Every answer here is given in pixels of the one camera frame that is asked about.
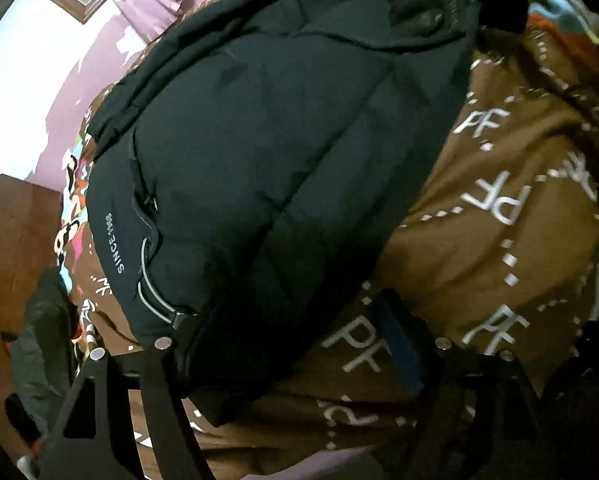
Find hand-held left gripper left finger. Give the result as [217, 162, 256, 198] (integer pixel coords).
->
[39, 337, 215, 480]

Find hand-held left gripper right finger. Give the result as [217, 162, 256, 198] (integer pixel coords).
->
[374, 290, 545, 480]

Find black jacket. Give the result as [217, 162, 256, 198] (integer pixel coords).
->
[86, 0, 530, 428]

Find dark green jacket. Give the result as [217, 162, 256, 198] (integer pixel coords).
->
[4, 265, 82, 441]

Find brown printed blanket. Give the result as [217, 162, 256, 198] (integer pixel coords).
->
[54, 0, 599, 480]

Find dark cloth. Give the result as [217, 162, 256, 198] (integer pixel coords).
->
[4, 394, 46, 456]

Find wooden headboard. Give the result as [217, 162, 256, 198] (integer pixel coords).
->
[0, 174, 80, 461]

